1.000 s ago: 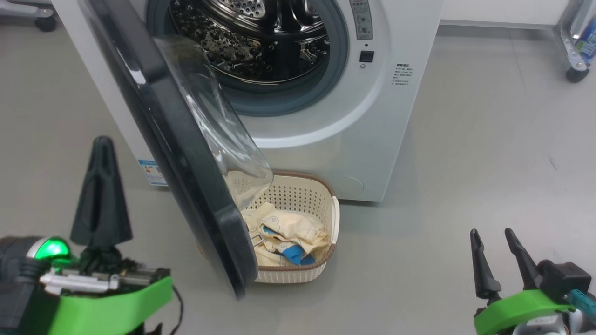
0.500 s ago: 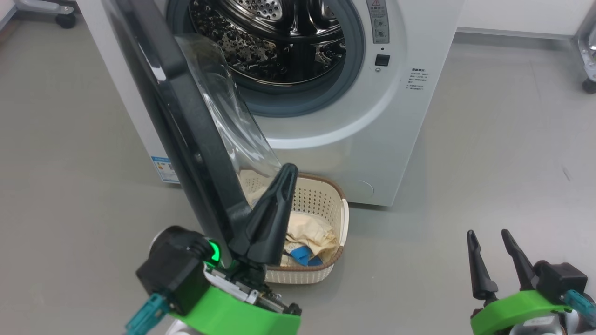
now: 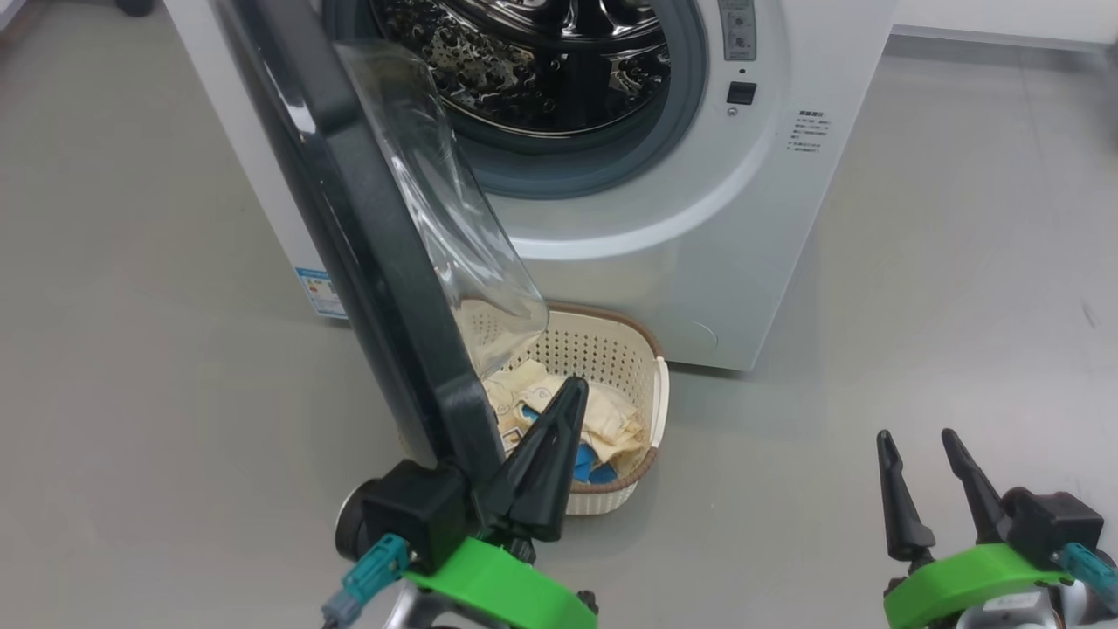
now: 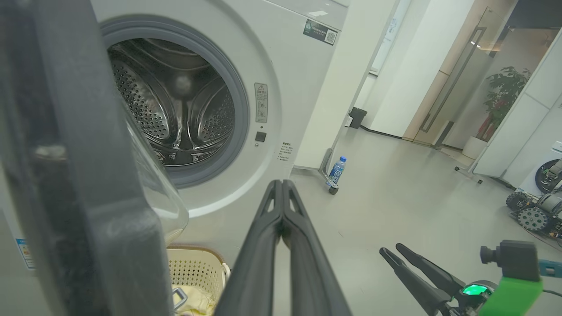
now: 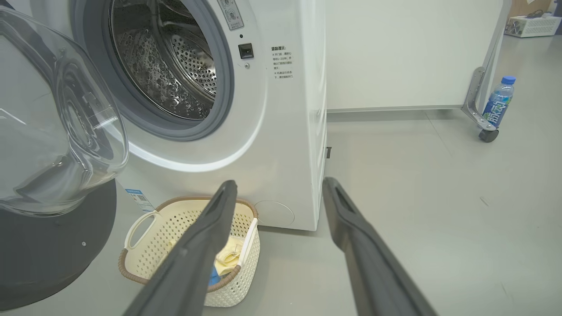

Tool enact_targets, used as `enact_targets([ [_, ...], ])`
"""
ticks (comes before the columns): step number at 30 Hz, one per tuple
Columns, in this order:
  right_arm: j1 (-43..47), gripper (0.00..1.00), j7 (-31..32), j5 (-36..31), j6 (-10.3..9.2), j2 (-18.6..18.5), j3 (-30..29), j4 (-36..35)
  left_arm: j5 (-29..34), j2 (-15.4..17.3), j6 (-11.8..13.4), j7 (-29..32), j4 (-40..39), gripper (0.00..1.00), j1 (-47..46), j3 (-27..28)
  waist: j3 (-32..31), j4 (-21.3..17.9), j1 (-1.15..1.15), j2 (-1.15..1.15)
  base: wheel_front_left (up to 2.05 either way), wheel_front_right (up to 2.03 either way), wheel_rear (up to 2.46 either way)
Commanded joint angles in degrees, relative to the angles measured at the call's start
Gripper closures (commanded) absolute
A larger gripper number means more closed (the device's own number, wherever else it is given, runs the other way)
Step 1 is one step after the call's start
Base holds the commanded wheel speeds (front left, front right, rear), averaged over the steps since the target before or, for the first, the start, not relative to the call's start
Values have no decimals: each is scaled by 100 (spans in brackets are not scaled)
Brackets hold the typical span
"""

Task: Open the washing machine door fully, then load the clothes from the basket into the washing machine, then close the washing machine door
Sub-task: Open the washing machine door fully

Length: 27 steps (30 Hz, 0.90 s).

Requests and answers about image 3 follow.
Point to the blue energy label sticker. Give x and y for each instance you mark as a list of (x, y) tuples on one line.
[(320, 295)]

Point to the cream garment with blue print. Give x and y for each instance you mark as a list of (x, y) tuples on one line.
[(616, 424), (596, 463)]

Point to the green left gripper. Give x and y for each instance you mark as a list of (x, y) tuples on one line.
[(498, 594)]

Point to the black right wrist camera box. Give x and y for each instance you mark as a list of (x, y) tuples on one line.
[(1052, 524)]

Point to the cream perforated laundry basket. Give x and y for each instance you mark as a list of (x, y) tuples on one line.
[(611, 349)]

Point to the black round glass washer door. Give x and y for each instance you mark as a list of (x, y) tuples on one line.
[(376, 245)]

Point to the white partition panel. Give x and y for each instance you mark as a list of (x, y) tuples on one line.
[(1004, 13)]

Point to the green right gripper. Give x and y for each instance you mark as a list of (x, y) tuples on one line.
[(969, 585)]

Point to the white front-load washing machine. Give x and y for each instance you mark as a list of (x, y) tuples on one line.
[(699, 227)]

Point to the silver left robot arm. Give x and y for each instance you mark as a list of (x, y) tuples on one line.
[(419, 611)]

